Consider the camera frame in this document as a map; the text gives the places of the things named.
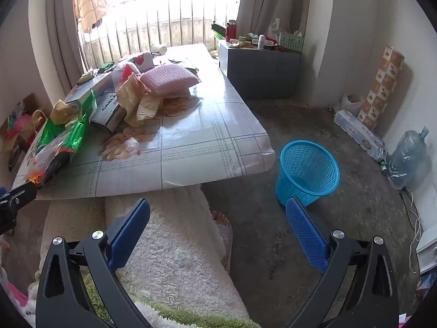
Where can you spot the pink knitted cushion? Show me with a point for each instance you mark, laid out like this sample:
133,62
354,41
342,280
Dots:
170,78

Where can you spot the pink floral blanket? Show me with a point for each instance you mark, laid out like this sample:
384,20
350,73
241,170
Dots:
13,300

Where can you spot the red gift bag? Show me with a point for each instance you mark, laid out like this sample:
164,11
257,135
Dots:
34,130

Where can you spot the white fleece robe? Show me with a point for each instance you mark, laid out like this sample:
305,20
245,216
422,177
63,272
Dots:
170,263

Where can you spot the beige window curtain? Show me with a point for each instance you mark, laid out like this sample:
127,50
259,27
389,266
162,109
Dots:
259,0

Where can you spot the shiny green snack bag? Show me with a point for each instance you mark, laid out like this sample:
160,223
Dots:
78,129

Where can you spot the green plastic basket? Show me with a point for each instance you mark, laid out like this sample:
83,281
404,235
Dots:
292,41

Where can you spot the large clear water jug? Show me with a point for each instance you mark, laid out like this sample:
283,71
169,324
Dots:
406,157

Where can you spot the white appliance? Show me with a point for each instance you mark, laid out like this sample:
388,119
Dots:
428,246

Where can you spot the hanging beige padded jacket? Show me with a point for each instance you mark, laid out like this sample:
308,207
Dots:
90,0

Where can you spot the metal window railing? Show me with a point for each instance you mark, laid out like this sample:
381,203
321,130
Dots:
170,24

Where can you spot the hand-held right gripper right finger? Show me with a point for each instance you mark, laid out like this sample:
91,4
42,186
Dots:
307,235

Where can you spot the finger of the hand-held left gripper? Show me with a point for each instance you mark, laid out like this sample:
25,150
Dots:
15,196

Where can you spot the person's foot in slipper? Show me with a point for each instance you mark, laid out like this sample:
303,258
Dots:
222,232

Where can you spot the small white bottle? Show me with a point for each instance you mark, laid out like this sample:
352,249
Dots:
262,41

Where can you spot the wrapped tissue roll pack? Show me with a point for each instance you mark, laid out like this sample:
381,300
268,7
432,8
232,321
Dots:
358,133

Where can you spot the white paper cup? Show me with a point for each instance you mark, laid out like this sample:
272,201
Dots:
157,48

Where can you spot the long green box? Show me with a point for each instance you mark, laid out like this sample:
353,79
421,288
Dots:
218,31

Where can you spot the brown cardboard box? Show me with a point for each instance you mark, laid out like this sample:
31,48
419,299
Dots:
29,100

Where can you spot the white milk bottle red cap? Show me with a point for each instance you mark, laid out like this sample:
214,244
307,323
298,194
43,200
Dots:
143,60

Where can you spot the crumpled red plastic wrapper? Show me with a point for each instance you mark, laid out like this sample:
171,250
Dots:
124,71

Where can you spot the red thermos bottle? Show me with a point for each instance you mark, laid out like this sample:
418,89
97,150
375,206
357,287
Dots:
231,30

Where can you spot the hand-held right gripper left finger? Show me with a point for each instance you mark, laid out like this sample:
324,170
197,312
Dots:
131,232

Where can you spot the white flat carton box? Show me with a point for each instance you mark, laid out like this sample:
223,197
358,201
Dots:
85,92

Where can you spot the colourful clear snack bag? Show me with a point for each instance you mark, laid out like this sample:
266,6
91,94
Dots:
51,164

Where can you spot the blue plastic mesh wastebasket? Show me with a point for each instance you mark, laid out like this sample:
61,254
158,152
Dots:
290,184

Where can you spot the dark green packet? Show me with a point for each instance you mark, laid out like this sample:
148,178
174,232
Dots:
105,67

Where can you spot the white plastic bag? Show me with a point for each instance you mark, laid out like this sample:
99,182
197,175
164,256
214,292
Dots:
351,104

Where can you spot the grey cabinet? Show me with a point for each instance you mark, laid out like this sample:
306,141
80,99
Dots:
263,71

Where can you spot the pink plastic bag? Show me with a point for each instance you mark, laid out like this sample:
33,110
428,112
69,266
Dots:
22,123

